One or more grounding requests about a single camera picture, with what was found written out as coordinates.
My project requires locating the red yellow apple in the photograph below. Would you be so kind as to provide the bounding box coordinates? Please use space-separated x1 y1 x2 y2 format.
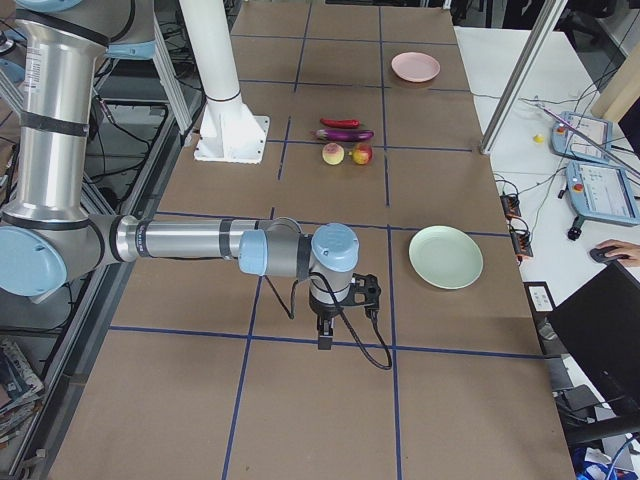
349 143 373 165

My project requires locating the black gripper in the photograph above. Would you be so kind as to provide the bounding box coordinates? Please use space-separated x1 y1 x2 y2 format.
309 294 343 350

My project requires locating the white label card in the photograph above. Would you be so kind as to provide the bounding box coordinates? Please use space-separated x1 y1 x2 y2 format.
528 285 554 312

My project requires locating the stack of magazines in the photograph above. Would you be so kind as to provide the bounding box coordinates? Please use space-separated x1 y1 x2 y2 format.
1 336 45 448

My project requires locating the person hand on mouse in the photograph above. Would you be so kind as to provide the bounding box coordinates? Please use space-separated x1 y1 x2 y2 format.
596 239 640 268

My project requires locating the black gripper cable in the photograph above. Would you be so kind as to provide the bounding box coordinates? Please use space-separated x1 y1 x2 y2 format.
288 273 394 371

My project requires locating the purple eggplant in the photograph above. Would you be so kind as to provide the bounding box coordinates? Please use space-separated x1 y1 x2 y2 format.
311 129 374 143

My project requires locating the black computer mouse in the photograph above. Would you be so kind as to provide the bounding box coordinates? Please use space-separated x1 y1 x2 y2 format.
589 246 622 263

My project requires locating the black monitor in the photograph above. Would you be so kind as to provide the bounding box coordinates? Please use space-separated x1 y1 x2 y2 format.
547 261 639 415

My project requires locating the white pedestal column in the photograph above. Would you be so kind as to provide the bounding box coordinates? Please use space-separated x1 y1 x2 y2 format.
180 0 270 164

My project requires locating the teach pendant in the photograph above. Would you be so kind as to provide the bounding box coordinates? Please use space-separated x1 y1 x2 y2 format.
551 111 613 164
566 160 639 226

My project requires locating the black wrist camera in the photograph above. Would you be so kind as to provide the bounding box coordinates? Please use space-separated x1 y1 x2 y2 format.
347 273 381 318

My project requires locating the pink yellow peach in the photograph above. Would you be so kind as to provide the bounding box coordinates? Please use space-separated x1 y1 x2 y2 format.
321 143 345 165

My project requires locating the red chili pepper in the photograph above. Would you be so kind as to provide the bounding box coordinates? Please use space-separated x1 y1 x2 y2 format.
320 118 360 129

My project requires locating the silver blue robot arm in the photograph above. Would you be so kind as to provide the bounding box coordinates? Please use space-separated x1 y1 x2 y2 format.
1 1 359 350

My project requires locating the upper teach pendant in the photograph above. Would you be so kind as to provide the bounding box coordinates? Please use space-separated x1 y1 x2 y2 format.
551 111 613 164

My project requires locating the aluminium frame post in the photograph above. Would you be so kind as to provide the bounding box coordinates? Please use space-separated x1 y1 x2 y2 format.
479 0 568 155

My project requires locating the lower teach pendant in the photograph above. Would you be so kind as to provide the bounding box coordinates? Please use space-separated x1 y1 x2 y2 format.
566 160 639 226

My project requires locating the pink plate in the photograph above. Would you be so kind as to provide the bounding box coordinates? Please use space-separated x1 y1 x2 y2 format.
391 52 441 83

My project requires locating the orange circuit board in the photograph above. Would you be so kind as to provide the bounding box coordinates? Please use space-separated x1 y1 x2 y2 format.
500 193 533 264

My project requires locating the light green plate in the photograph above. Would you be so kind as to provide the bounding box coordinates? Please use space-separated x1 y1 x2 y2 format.
408 226 484 290

